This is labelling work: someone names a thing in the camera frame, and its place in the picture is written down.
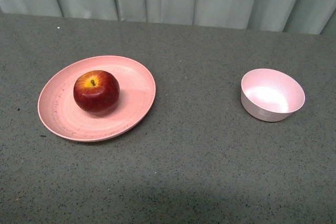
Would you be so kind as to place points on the red yellow apple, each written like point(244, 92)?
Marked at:
point(96, 92)

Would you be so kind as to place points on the pale pink bowl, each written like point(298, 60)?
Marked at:
point(270, 95)

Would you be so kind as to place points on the pink round plate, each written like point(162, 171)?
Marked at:
point(60, 114)

